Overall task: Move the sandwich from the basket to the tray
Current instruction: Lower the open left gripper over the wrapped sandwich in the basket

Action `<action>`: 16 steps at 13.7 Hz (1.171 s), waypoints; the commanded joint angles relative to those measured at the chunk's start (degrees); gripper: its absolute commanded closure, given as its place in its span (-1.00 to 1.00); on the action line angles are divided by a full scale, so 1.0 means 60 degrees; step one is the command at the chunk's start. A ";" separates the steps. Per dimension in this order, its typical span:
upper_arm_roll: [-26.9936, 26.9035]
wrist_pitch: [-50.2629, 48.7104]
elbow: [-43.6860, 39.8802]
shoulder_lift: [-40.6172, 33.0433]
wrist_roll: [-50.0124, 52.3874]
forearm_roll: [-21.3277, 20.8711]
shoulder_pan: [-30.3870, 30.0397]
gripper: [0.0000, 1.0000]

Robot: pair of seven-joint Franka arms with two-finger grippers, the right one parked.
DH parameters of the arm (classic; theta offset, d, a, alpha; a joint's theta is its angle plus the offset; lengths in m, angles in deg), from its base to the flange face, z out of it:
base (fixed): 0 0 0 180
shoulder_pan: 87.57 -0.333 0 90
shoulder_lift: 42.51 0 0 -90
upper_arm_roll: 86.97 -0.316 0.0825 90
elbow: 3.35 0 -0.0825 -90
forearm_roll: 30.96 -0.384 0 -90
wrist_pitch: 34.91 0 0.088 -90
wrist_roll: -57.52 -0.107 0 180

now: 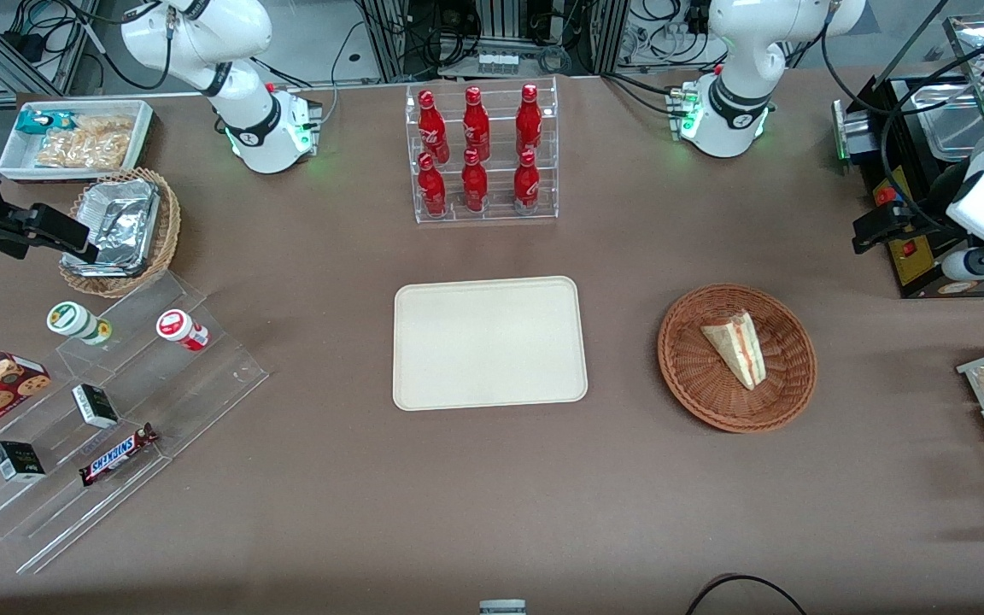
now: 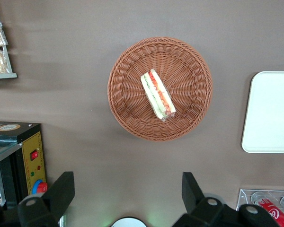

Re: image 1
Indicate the steel warmer pan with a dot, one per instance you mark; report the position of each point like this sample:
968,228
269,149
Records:
953,128

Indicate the white rectangular snack bin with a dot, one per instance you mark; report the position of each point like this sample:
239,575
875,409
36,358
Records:
14,158

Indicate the round brown wicker basket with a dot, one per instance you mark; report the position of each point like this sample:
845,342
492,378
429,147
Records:
697,384

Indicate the clear acrylic stepped stand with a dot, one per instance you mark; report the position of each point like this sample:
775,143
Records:
202,384

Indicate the teal snack packet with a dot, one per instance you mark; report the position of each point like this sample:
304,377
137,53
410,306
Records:
35,121

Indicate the clear bag of crackers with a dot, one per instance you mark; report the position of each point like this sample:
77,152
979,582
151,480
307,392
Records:
82,152
108,125

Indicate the Snickers chocolate bar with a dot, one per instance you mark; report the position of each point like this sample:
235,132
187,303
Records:
116,455

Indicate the black food warmer appliance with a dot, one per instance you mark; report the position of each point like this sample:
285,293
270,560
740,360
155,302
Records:
915,260

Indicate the white power strip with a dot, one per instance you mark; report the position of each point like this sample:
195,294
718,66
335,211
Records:
497,61

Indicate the light brown wicker basket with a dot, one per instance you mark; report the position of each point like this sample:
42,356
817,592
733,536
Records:
166,231

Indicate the small black box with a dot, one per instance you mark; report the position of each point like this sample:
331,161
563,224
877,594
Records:
95,406
18,461

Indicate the crumpled aluminium foil container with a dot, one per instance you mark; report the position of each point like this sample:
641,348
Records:
120,222

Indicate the aluminium frame rack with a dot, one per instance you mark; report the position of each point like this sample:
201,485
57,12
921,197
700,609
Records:
389,43

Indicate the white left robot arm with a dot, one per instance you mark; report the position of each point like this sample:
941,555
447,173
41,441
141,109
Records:
731,85

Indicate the red soda bottle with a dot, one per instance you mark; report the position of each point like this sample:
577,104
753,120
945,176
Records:
475,184
476,124
527,184
432,188
529,120
431,128

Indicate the triangular sandwich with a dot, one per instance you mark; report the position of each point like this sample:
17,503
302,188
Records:
735,350

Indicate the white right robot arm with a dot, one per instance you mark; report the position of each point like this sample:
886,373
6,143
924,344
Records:
257,141

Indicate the cream plastic tray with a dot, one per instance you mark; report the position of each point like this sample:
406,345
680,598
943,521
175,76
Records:
489,343

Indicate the clear acrylic bottle rack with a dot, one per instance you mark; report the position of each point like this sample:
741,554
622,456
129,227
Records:
500,209

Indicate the red lidded white cup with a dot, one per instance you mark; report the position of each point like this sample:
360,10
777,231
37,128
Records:
180,329

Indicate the green lidded white cup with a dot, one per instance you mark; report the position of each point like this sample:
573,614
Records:
73,320

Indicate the small grey device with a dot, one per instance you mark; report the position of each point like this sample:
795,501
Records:
502,607

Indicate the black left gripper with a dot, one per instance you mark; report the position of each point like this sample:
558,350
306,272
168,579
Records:
925,210

